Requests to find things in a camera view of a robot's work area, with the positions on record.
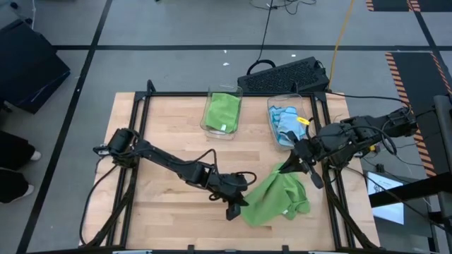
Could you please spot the black mat with orange stripes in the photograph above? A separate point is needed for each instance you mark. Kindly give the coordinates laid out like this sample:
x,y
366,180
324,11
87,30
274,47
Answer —
x,y
388,5
423,81

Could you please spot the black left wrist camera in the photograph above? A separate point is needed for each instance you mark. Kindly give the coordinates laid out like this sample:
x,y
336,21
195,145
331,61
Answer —
x,y
236,180

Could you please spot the monitor with white screen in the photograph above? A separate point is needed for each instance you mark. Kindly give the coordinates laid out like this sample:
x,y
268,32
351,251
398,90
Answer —
x,y
390,213

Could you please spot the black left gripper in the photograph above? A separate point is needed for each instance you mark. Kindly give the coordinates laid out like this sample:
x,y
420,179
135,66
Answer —
x,y
222,185

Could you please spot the black diagonal bar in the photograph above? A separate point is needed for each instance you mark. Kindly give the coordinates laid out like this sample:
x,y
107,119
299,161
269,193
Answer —
x,y
406,192

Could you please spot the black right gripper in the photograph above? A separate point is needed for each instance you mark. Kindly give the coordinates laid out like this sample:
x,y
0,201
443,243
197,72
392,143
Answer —
x,y
316,150

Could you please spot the yellow connector plug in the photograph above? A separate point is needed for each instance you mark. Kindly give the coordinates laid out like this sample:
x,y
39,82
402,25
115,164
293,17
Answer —
x,y
370,148

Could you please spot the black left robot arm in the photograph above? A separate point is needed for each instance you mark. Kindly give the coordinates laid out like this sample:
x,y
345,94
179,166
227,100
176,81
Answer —
x,y
155,157

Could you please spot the clear plastic bin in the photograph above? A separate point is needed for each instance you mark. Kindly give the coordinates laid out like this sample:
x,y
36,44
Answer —
x,y
307,102
206,127

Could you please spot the person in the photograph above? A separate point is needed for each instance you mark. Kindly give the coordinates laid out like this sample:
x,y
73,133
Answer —
x,y
10,166

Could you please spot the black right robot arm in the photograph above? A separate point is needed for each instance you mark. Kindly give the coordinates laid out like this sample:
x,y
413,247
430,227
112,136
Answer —
x,y
370,132

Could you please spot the black metal table frame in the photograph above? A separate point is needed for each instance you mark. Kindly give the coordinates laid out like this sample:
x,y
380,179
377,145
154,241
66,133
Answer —
x,y
229,94

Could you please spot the large black case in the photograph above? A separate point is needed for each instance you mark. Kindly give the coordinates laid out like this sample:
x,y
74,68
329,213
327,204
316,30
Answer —
x,y
28,67

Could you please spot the grey post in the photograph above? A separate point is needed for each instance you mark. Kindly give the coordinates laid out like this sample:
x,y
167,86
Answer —
x,y
444,148

